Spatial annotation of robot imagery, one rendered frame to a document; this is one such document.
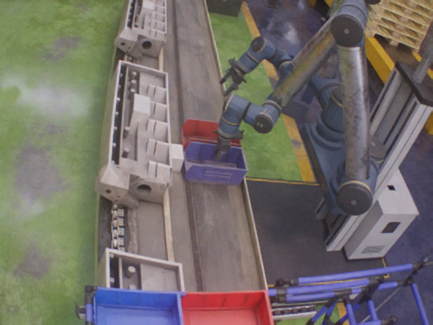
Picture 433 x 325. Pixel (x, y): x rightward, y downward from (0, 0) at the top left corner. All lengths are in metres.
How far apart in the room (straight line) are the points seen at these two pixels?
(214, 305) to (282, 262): 1.48
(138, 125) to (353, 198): 1.28
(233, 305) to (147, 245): 0.84
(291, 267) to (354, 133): 1.25
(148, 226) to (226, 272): 0.47
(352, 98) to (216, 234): 1.04
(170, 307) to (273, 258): 1.53
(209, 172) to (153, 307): 1.25
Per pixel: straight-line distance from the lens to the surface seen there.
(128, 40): 3.51
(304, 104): 4.83
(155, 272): 2.07
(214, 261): 2.40
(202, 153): 2.80
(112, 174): 2.33
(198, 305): 1.63
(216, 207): 2.63
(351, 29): 1.89
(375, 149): 2.49
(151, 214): 2.49
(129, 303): 1.61
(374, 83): 6.37
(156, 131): 2.70
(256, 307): 1.69
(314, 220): 3.42
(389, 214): 2.99
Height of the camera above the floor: 2.66
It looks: 40 degrees down
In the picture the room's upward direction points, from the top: 21 degrees clockwise
